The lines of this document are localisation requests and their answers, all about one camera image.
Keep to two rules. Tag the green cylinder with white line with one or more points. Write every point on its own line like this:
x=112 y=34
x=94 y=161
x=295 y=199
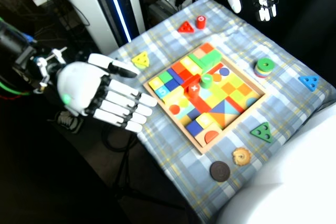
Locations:
x=207 y=80

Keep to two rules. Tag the red cylinder with x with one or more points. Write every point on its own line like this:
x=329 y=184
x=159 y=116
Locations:
x=194 y=89

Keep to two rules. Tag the red triangle block with holes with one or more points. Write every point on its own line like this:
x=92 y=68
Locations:
x=186 y=27

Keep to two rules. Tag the yellow triangle block with holes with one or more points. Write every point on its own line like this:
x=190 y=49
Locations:
x=141 y=58

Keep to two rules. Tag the wooden puzzle tray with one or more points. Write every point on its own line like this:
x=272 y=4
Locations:
x=260 y=95

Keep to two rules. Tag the blue triangle block with holes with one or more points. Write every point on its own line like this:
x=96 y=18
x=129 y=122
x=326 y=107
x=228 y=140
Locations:
x=309 y=82

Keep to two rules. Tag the green triangle block with holes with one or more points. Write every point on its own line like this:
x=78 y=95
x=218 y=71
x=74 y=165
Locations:
x=262 y=131

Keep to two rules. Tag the black white patterned object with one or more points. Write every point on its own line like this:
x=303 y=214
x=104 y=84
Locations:
x=67 y=121

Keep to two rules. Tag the red cylinder with letter Q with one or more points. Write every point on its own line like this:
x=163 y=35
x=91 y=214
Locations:
x=200 y=22

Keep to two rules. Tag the red cube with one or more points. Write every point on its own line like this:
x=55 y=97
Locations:
x=207 y=48
x=185 y=74
x=178 y=68

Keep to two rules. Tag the green cube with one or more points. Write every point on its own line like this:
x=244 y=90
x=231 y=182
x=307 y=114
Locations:
x=217 y=55
x=165 y=77
x=208 y=62

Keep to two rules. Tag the natural wood cube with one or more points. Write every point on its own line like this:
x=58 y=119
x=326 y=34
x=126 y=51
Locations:
x=199 y=54

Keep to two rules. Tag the black box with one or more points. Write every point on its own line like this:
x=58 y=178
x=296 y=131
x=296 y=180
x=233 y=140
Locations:
x=158 y=12

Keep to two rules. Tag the white pillar with blue light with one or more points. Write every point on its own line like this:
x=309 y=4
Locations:
x=86 y=6

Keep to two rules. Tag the teal cube with five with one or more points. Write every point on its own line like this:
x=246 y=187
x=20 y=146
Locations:
x=162 y=92

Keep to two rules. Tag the yellow cube with letter S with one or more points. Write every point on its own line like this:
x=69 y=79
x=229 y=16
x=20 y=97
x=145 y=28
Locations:
x=195 y=69

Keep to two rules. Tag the blue cube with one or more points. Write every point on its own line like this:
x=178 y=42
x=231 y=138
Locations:
x=172 y=85
x=194 y=128

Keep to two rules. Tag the blue plaid cloth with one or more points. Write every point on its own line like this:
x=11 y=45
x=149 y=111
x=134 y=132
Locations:
x=183 y=169

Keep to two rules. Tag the brown chocolate toy cookie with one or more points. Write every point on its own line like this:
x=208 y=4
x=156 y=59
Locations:
x=220 y=171

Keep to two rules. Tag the tan toy cookie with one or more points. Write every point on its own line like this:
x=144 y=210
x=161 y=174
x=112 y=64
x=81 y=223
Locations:
x=241 y=156

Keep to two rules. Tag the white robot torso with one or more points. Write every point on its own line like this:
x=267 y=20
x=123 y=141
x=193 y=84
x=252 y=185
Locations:
x=288 y=182

